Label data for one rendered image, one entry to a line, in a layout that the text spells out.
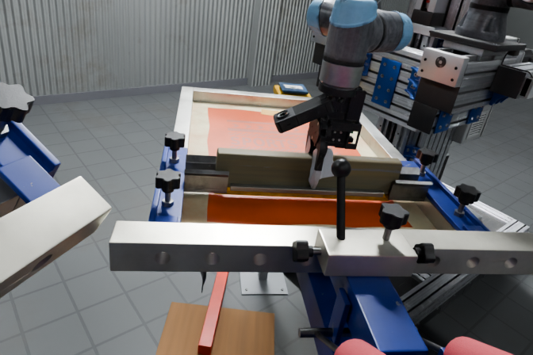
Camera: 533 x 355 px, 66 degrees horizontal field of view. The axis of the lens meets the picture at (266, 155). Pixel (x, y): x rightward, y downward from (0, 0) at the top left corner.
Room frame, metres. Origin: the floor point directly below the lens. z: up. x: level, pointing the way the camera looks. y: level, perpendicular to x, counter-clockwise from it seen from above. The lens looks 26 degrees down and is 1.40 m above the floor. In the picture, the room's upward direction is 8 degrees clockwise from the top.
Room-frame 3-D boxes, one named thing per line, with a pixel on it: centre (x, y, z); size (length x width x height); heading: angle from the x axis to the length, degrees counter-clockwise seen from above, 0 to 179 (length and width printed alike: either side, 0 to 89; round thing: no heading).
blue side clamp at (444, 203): (0.77, -0.37, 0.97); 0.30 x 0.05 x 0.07; 11
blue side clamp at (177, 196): (0.66, 0.17, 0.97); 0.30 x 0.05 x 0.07; 11
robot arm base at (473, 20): (1.41, -0.63, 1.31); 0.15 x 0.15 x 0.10
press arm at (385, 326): (0.40, -0.16, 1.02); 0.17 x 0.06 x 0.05; 11
